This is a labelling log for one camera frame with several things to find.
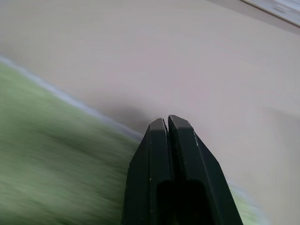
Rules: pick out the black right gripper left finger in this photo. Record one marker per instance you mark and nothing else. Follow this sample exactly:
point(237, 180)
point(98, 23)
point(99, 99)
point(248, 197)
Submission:
point(145, 173)

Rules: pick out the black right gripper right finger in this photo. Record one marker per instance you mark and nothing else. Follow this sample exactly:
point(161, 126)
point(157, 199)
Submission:
point(206, 173)

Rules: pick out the fluffy green towel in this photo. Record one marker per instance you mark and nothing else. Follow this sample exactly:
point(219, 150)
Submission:
point(56, 152)

